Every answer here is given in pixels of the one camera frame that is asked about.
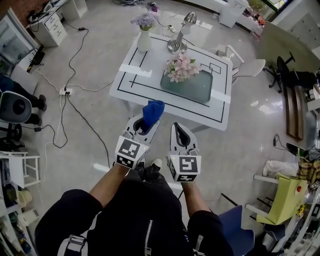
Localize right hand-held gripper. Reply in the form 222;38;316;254
166;122;202;183

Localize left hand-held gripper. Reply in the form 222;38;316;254
114;114;161;170

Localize blue cloth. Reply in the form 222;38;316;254
142;99;166;134

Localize pink flower bouquet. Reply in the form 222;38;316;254
163;50;202;84

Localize person's left forearm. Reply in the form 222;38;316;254
88;163;131;209

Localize person's right forearm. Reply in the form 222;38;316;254
180;181;214;223

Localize person's right white shoe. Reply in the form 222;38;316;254
149;157;163;170

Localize white square table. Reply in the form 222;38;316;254
108;30;234;133

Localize person's dark grey trousers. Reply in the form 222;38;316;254
134;164;168;188

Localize green tray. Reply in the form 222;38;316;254
159;69;214;104

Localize white vase with purple flowers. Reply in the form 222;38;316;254
130;12;159;53

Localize person's black jacket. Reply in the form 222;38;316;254
34;178;235;256

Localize silver desk lamp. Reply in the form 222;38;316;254
166;11;198;54

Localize white chair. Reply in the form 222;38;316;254
215;44;267;86

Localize white bag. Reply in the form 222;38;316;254
261;159;301;178

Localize blue chair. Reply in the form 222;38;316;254
218;204;256;256

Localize brown wooden planks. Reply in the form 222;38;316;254
284;84;306;141

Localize yellow-green chair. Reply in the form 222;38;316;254
244;171;309;226

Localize black router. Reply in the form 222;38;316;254
26;44;46;73

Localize white round dark-faced device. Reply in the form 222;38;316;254
0;90;33;125

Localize black office chair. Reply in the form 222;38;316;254
261;51;318;95

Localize plaid cloth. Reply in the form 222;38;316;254
296;156;320;181

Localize white side stool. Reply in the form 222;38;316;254
0;150;42;189

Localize beige round table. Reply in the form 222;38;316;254
256;20;320;76

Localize white drawer cabinet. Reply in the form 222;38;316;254
29;11;68;48

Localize white low cabinet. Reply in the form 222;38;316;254
218;0;249;29

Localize beige basket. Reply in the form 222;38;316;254
15;190;34;209

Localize white desk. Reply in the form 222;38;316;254
45;0;89;23

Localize glass door cabinet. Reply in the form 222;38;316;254
0;8;39;74

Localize white locker cabinet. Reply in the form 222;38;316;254
286;11;320;49

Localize long black floor cable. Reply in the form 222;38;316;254
66;94;111;170

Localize white floor cable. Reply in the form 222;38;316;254
72;76;119;93

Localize looped black floor cable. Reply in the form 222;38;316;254
33;94;69;150

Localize black charger with cable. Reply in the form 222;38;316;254
273;133;289;151

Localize black cable with adapter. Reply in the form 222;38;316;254
63;20;90;92

